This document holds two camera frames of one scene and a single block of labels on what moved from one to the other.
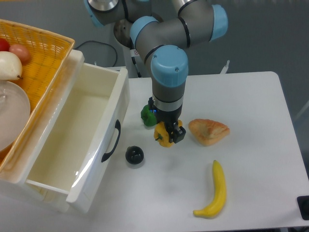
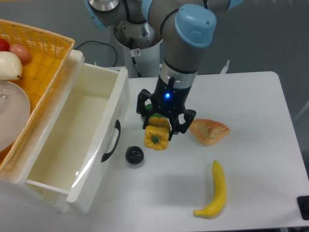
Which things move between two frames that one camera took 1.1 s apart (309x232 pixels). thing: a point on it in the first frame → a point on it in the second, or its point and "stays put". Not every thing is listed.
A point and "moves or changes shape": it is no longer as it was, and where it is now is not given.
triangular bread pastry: x=207 y=132 stays put
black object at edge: x=303 y=203 stays put
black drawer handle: x=106 y=155 stays put
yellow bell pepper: x=161 y=135 moves or changes shape
